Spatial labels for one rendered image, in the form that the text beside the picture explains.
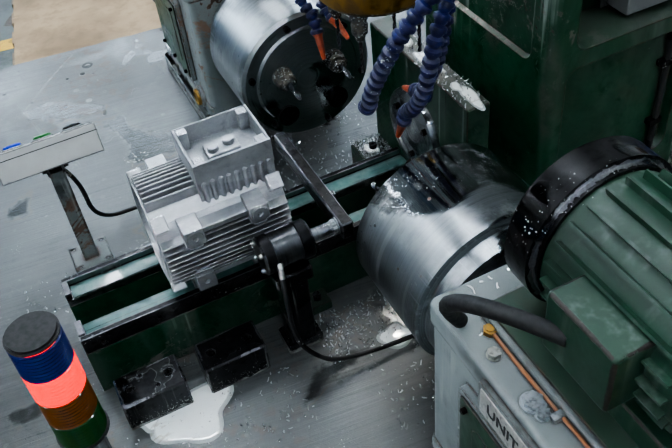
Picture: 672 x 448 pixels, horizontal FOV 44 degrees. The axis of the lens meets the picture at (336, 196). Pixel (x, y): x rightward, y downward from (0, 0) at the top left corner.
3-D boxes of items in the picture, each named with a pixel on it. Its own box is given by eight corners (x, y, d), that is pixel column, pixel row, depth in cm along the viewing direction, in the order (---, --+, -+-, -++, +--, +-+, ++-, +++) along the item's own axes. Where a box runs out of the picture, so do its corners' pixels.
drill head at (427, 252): (470, 210, 138) (473, 86, 121) (643, 393, 109) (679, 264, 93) (335, 268, 131) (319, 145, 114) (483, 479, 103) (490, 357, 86)
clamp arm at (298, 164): (358, 233, 124) (289, 143, 141) (357, 219, 122) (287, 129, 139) (337, 242, 123) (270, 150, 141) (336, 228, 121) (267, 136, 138)
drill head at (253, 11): (302, 33, 183) (288, -75, 166) (383, 118, 158) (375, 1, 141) (196, 70, 176) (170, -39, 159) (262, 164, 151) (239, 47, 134)
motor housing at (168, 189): (256, 195, 144) (238, 107, 132) (302, 264, 131) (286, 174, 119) (147, 238, 139) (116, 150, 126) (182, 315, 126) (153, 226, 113)
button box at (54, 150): (102, 148, 144) (91, 119, 143) (105, 150, 138) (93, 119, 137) (4, 183, 140) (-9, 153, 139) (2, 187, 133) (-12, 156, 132)
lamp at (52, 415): (90, 378, 100) (79, 355, 97) (103, 416, 95) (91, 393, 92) (41, 399, 98) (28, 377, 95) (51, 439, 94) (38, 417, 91)
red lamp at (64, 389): (79, 355, 97) (67, 331, 93) (91, 393, 92) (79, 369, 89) (28, 377, 95) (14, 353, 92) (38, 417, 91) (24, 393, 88)
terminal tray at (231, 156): (251, 139, 131) (244, 102, 126) (278, 177, 124) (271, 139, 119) (180, 166, 128) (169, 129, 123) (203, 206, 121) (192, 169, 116)
